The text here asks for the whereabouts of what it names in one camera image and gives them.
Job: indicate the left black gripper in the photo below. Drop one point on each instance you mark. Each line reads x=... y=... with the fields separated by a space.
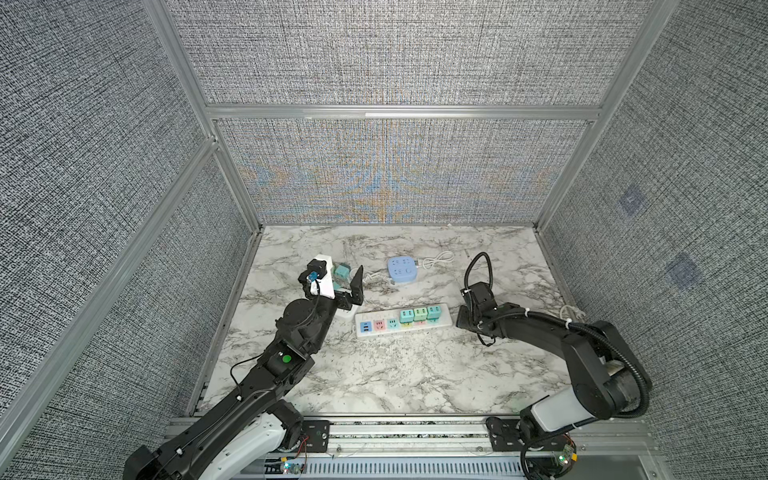
x=345 y=303

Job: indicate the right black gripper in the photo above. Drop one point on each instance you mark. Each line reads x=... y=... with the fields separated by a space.
x=461 y=316

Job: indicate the teal plug cube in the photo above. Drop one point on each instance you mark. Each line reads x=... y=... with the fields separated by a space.
x=406 y=317
x=342 y=273
x=434 y=312

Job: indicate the long white power strip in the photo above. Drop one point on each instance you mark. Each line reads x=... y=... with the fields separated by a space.
x=386 y=322

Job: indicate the green plug cube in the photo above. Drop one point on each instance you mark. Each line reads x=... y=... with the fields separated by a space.
x=420 y=314

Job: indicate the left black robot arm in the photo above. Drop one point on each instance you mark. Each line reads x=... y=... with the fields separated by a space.
x=254 y=419

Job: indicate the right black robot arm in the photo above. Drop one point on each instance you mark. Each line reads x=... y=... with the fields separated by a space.
x=606 y=378

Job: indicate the blue square power strip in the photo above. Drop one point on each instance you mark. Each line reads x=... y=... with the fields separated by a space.
x=402 y=269

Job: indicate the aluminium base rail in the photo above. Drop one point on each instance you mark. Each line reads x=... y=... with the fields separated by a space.
x=456 y=447

